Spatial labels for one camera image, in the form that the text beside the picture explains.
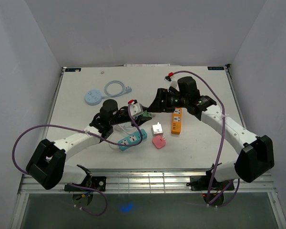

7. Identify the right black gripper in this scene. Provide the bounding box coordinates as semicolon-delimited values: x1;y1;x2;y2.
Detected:
146;88;188;113

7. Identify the white silver plug adapter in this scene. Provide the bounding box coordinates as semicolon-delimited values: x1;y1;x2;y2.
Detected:
151;122;163;136

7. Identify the round light blue power strip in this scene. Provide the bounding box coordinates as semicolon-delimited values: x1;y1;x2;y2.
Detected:
84;89;102;105

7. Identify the pink plug adapter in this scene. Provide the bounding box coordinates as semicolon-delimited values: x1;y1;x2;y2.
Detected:
152;135;166;149

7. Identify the green plug adapter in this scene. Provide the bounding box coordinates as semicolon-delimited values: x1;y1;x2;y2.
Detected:
143;111;155;118

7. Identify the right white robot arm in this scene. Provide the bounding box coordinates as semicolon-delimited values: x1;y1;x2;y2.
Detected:
147;76;275;189

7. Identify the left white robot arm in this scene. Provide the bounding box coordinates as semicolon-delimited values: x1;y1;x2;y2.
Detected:
26;99;144;191

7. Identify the orange power strip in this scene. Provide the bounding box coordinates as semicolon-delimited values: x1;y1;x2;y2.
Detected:
171;108;182;135

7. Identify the left blue corner label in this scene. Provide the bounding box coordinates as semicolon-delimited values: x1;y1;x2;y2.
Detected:
64;68;81;72

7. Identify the blue corner label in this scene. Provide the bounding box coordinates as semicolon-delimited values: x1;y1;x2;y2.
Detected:
207;66;225;71
64;68;81;72

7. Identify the right blue corner label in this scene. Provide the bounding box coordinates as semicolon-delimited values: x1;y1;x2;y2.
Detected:
207;66;225;71

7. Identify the white cable with plug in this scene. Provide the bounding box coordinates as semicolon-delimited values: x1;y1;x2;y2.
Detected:
109;121;139;150

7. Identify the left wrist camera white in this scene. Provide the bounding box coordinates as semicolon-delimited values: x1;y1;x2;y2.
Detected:
128;100;144;118

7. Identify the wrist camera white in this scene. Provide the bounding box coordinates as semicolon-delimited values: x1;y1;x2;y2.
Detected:
164;72;178;89
128;100;144;118

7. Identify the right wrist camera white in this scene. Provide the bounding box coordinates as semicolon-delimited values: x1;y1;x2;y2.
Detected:
164;72;178;89

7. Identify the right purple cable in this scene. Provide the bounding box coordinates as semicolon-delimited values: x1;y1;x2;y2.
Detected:
171;70;241;208

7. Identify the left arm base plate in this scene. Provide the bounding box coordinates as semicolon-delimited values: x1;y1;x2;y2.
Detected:
64;176;107;192

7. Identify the aluminium frame rail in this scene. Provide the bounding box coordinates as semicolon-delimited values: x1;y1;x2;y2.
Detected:
18;170;276;194

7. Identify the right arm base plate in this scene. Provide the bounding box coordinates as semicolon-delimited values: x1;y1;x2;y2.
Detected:
186;175;230;191

